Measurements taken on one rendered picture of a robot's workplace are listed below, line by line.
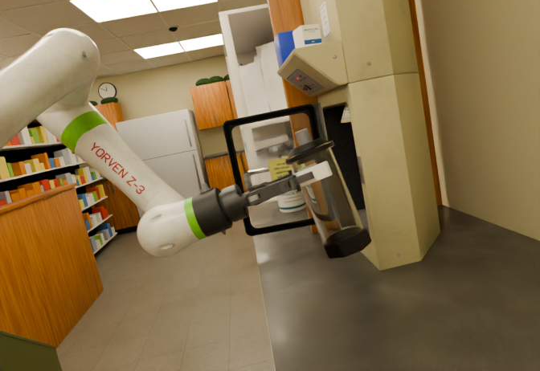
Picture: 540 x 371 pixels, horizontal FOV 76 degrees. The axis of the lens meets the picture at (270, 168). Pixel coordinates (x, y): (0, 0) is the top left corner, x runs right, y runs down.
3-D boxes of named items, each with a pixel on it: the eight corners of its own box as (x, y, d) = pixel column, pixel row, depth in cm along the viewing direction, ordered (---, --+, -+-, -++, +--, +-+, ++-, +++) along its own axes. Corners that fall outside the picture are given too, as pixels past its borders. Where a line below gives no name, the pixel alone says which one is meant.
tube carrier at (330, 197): (363, 228, 79) (328, 141, 79) (378, 238, 69) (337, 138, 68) (319, 246, 80) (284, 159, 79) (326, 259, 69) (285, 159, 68)
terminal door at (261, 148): (335, 221, 117) (313, 102, 112) (247, 237, 119) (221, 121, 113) (334, 220, 118) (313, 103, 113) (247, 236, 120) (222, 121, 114)
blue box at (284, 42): (309, 64, 111) (304, 35, 109) (317, 58, 101) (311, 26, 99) (279, 70, 110) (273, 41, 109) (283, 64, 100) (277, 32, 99)
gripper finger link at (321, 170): (293, 173, 69) (294, 173, 69) (326, 161, 69) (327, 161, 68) (299, 187, 69) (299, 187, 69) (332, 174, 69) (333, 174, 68)
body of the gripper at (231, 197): (216, 191, 70) (259, 174, 70) (222, 188, 78) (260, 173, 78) (230, 226, 70) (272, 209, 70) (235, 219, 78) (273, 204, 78)
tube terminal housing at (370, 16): (410, 217, 121) (375, -14, 111) (472, 249, 89) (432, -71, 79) (341, 232, 119) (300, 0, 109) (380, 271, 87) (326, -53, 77)
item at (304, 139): (329, 151, 78) (317, 124, 78) (336, 150, 69) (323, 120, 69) (291, 167, 78) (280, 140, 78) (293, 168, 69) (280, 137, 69)
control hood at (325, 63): (317, 95, 113) (311, 64, 112) (349, 83, 81) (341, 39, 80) (282, 102, 112) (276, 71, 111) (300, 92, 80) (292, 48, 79)
